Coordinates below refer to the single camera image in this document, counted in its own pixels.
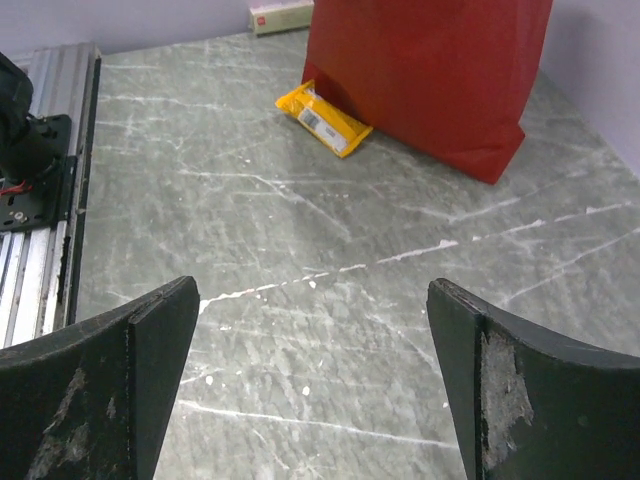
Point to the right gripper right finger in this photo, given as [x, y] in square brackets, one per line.
[528, 402]

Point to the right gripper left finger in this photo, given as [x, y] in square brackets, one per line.
[93, 400]

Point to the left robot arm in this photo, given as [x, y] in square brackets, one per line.
[15, 130]

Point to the red paper bag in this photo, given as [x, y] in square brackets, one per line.
[450, 78]

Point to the small yellow snack packet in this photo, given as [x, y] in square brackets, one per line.
[336, 130]

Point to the small white box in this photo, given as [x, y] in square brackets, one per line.
[277, 18]

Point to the aluminium frame rail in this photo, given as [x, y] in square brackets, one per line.
[40, 268]

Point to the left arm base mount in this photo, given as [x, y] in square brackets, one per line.
[42, 204]

